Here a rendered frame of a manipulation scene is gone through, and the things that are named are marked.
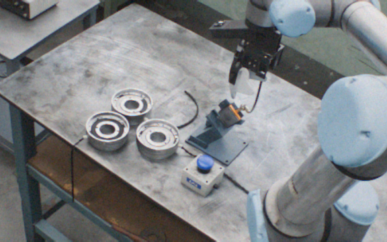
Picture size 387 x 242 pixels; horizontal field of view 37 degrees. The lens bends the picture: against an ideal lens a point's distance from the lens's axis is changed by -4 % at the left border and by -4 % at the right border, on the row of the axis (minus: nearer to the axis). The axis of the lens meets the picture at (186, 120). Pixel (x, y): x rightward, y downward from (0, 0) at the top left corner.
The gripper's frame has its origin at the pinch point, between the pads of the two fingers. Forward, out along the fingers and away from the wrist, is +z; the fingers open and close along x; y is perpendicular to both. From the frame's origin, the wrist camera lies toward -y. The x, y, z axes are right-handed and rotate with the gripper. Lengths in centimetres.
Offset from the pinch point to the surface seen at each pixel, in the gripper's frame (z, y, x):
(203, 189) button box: 16.5, 5.0, -17.0
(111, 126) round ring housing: 17.1, -23.6, -14.8
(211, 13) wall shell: 92, -87, 152
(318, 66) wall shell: 90, -20, 150
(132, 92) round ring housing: 16.5, -27.3, -1.8
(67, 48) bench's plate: 20, -56, 4
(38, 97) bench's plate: 20, -47, -17
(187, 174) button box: 15.1, 0.2, -16.8
